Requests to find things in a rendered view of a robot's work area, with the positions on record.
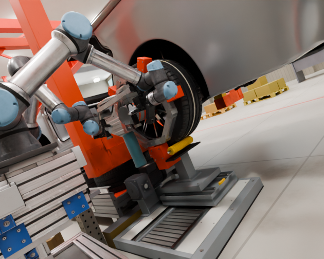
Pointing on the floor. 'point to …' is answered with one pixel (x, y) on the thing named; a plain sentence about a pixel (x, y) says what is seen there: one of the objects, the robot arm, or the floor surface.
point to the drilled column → (90, 225)
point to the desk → (302, 64)
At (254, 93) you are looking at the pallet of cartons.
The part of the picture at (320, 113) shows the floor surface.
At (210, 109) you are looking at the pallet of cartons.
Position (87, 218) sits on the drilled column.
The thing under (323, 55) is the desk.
